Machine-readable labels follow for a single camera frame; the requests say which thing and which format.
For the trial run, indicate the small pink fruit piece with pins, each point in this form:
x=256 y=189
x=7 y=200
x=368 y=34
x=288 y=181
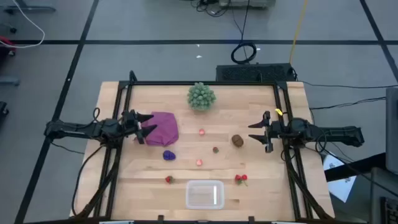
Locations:
x=201 y=132
x=199 y=162

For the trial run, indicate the clear plastic container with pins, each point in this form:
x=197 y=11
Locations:
x=205 y=194

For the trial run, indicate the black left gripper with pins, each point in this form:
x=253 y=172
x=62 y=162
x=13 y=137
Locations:
x=132 y=123

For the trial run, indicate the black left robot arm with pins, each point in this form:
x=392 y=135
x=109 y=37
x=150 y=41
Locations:
x=71 y=129

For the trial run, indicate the white paper sheet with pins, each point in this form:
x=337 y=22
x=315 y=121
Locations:
x=340 y=186

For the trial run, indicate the yellow tag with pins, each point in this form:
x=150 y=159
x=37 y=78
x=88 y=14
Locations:
x=279 y=112

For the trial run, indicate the black aluminium table frame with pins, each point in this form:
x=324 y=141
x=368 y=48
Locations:
x=202 y=83

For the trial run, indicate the small red green fruit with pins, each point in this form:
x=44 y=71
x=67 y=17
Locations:
x=215 y=150

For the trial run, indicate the grey cabinet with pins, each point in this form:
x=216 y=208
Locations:
x=392 y=130

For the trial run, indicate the black computer case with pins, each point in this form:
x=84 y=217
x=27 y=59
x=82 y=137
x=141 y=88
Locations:
x=255 y=73

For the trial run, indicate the black keyboard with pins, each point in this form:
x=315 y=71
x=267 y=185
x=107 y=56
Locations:
x=390 y=211

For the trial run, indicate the red strawberry with leaves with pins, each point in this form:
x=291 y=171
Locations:
x=169 y=179

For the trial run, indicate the grey device box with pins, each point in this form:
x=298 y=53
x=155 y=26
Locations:
x=245 y=3

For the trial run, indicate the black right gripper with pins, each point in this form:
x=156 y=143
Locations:
x=276 y=130

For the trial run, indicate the red cherry pair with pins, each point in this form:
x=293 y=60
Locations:
x=238 y=178

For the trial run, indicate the brown kiwi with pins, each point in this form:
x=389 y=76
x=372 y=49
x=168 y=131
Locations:
x=237 y=140

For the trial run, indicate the purple cloth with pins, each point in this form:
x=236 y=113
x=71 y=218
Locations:
x=164 y=130

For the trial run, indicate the grey metal floor bar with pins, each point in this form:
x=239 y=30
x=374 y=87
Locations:
x=31 y=9

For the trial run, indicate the purple grape bunch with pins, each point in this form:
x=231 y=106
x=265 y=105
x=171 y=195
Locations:
x=169 y=155

